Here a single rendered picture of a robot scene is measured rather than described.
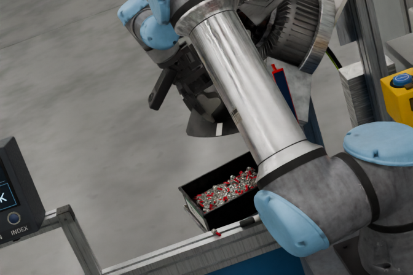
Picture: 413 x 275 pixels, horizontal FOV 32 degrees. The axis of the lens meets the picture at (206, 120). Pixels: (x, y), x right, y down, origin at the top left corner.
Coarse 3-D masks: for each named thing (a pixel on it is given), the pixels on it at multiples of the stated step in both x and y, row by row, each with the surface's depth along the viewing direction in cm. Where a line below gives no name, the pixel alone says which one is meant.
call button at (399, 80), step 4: (396, 76) 154; (400, 76) 154; (404, 76) 153; (408, 76) 153; (396, 80) 153; (400, 80) 152; (404, 80) 152; (408, 80) 152; (396, 84) 153; (400, 84) 152; (404, 84) 152
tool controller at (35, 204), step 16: (0, 144) 146; (16, 144) 152; (0, 160) 143; (16, 160) 147; (0, 176) 143; (16, 176) 144; (0, 192) 144; (16, 192) 144; (32, 192) 151; (0, 208) 144; (16, 208) 145; (32, 208) 147; (0, 224) 145; (16, 224) 145; (32, 224) 146; (0, 240) 146; (16, 240) 152
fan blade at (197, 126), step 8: (208, 88) 182; (224, 104) 178; (192, 112) 183; (216, 112) 178; (224, 112) 177; (192, 120) 183; (200, 120) 181; (216, 120) 178; (224, 120) 176; (232, 120) 175; (192, 128) 182; (200, 128) 180; (208, 128) 178; (216, 128) 177; (224, 128) 175; (232, 128) 174; (200, 136) 180; (208, 136) 178; (216, 136) 176
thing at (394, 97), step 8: (400, 72) 157; (408, 72) 156; (384, 80) 156; (392, 80) 155; (384, 88) 157; (392, 88) 152; (400, 88) 151; (384, 96) 159; (392, 96) 152; (400, 96) 149; (408, 96) 150; (392, 104) 155; (400, 104) 150; (408, 104) 150; (392, 112) 157; (400, 112) 151; (408, 112) 151; (400, 120) 153; (408, 120) 152
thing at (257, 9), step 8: (256, 0) 169; (264, 0) 163; (272, 0) 159; (280, 0) 156; (240, 8) 173; (248, 8) 167; (256, 8) 163; (264, 8) 159; (272, 8) 156; (248, 16) 163; (256, 16) 159; (264, 16) 156; (256, 24) 156
